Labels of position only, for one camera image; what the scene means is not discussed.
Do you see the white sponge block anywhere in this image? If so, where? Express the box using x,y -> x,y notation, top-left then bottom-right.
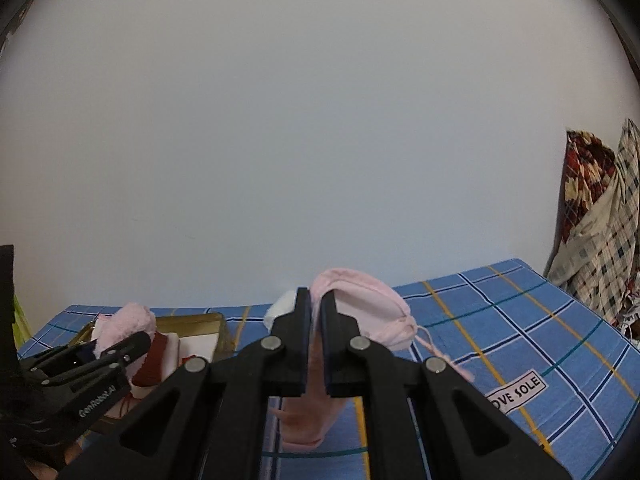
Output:
263,290 -> 300,328

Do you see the pink zigzag-edged cloth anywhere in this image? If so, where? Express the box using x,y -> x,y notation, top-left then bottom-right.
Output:
94,302 -> 158,357

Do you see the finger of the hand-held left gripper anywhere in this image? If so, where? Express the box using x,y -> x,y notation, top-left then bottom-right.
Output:
17,331 -> 153,368
37,352 -> 131,387

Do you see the blue plaid bedsheet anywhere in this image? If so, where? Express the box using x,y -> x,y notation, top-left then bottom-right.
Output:
17,258 -> 634,480

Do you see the gold tin box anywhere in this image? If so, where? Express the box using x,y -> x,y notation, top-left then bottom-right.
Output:
75,311 -> 239,436

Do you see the white flat pad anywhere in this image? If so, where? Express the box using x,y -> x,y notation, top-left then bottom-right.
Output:
167,332 -> 222,367

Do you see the beige plaid cloth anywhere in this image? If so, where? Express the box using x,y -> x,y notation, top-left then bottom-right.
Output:
547,119 -> 640,332

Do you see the red printed pouch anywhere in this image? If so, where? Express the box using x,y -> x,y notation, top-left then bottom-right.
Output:
131,332 -> 174,389

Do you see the green cloth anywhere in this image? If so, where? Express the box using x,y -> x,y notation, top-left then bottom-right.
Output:
11,294 -> 32,349

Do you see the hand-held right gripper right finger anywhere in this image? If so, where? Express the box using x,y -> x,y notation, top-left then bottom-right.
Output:
322,292 -> 574,480

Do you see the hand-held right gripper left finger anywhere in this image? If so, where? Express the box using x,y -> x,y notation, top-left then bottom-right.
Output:
57,287 -> 309,480

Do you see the red floral quilt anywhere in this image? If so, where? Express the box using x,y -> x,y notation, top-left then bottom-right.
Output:
555,129 -> 619,261

